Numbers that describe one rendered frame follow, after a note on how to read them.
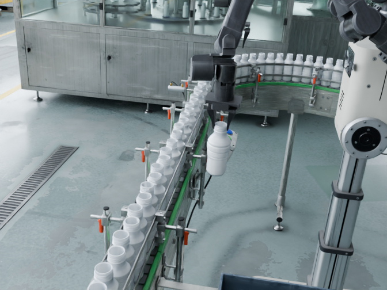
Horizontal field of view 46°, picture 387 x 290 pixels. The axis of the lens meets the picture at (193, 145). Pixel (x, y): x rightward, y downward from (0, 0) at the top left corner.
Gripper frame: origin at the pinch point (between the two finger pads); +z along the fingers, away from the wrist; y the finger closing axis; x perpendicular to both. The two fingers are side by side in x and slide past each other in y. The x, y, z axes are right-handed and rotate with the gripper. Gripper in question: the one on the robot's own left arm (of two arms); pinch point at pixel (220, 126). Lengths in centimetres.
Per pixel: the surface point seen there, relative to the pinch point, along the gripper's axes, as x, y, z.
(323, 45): 514, 63, 110
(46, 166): 170, -162, 143
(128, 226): -39.8, -14.6, 10.0
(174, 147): 8.9, -15.9, 14.6
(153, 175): -13.3, -16.5, 12.0
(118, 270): -52, -12, 12
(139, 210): -33.4, -14.1, 9.8
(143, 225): -33.7, -12.9, 14.0
